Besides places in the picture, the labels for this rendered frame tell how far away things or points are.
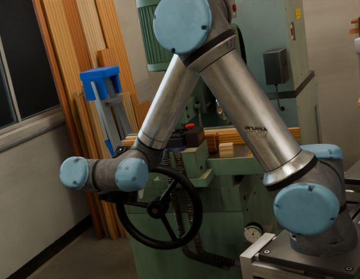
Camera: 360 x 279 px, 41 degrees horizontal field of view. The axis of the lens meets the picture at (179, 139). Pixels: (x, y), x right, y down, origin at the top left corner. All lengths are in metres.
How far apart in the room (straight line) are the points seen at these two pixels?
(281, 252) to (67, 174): 0.52
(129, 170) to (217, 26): 0.37
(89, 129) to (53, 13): 0.75
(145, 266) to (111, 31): 2.22
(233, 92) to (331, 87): 3.06
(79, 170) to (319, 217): 0.53
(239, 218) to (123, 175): 0.67
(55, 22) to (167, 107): 2.13
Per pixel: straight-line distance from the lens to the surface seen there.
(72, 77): 3.22
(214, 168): 1.61
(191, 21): 0.91
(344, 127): 4.03
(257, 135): 0.94
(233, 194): 1.63
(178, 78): 1.11
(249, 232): 1.61
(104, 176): 1.11
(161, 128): 1.16
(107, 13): 3.72
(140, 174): 1.10
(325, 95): 3.99
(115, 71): 2.65
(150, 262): 1.86
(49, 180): 3.25
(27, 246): 3.13
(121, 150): 1.33
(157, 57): 1.67
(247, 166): 1.59
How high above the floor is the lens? 1.38
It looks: 14 degrees down
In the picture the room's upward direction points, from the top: 10 degrees counter-clockwise
